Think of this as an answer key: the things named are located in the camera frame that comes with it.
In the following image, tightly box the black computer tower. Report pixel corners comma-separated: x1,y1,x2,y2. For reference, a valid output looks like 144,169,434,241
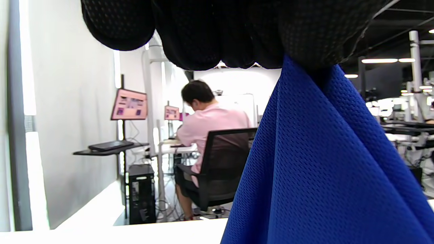
128,164,157,225

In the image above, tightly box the blue t-shirt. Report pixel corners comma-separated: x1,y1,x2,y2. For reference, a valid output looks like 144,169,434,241
220,56,434,244

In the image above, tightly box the black keyboard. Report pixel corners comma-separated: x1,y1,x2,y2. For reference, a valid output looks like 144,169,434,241
88,140,135,152

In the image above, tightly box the ceiling light bar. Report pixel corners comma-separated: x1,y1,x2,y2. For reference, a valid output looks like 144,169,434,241
361,58,416,64

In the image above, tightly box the black desk top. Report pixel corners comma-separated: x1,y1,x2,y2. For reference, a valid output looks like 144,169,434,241
73,142,150,157

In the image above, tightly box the black monitor stand pole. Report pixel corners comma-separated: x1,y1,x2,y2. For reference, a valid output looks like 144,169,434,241
120,75,129,219

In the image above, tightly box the black mesh office chair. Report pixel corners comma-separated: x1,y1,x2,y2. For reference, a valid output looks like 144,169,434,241
175,128,258,218

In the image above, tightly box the pink screen monitor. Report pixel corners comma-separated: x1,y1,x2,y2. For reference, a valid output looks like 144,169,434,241
164,105,180,121
111,89,148,121

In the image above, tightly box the person's left hand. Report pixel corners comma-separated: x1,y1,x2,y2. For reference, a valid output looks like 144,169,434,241
81,0,394,72

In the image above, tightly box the white office desk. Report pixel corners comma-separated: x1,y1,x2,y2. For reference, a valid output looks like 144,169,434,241
149,139,199,157

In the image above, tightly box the tangle of black floor cables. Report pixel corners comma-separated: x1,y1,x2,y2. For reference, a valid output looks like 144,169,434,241
154,176,190,222

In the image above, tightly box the white pillar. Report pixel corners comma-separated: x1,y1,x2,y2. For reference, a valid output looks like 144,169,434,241
409,30,425,123

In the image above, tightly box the black window frame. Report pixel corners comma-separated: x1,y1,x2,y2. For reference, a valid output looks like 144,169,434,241
7,0,33,231

